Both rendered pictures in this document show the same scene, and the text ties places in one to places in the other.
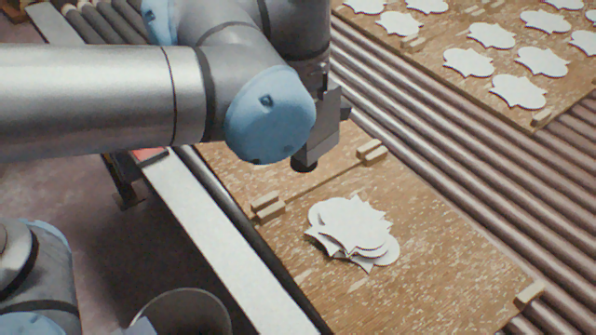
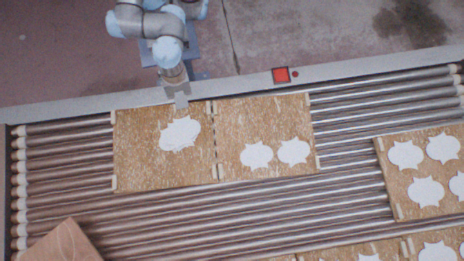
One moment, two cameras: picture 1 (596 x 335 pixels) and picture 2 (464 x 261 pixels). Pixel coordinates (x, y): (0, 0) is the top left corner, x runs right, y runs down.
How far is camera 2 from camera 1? 112 cm
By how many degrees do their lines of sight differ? 50
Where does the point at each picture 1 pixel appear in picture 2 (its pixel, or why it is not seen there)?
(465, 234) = (153, 182)
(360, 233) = (172, 132)
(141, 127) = not seen: outside the picture
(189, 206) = (236, 83)
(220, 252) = (206, 85)
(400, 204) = (183, 166)
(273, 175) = (231, 121)
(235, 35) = (135, 18)
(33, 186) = not seen: hidden behind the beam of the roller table
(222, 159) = (253, 103)
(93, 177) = not seen: hidden behind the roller
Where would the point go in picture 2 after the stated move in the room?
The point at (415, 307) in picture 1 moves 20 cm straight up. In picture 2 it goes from (138, 139) to (124, 126)
